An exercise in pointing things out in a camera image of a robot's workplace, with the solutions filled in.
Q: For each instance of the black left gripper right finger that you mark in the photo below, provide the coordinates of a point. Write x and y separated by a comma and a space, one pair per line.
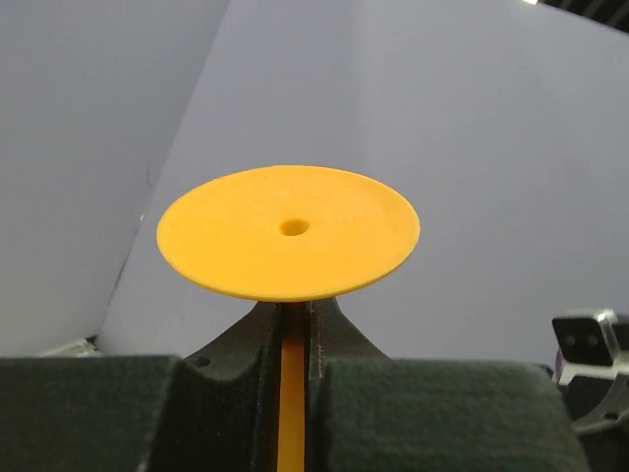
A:
368, 412

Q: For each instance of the yellow plastic goblet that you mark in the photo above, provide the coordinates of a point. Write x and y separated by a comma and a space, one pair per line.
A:
291, 239

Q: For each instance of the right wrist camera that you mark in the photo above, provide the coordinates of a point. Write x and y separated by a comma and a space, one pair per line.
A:
591, 343

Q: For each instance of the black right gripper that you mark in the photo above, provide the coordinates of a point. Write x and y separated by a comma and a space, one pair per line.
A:
598, 405

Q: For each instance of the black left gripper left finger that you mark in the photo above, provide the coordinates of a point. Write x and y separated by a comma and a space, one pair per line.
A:
137, 413

